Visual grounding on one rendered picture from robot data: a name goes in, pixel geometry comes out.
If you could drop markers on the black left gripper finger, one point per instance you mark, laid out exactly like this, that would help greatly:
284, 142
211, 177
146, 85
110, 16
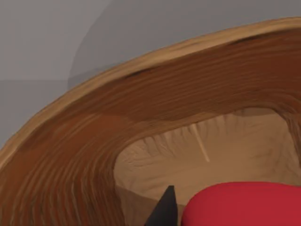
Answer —
167, 209

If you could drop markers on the red rounded object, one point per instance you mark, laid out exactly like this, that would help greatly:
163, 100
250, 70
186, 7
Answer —
242, 204

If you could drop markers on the brown woven basket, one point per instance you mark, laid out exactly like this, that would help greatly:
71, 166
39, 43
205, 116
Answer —
150, 94

